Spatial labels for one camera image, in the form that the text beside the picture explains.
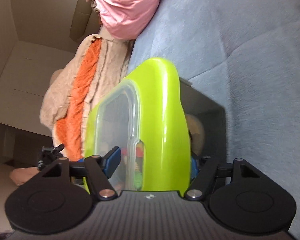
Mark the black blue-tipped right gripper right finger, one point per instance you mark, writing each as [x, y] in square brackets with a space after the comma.
[240, 197]

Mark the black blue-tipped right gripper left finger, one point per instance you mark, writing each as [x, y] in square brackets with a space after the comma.
[63, 194]

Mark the lime green box lid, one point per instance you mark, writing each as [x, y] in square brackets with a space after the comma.
[145, 106]

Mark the crochet doll with red hat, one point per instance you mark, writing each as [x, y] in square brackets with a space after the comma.
[133, 164]

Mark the dark transparent storage box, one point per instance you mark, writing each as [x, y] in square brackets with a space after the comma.
[210, 114]

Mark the beige and orange towel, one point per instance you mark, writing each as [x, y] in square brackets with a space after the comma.
[99, 64]

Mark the grey-blue plush blanket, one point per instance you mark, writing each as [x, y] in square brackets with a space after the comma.
[244, 55]

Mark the cardboard box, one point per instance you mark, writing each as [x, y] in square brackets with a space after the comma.
[37, 38]

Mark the pink crumpled cloth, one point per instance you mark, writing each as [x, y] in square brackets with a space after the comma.
[125, 19]

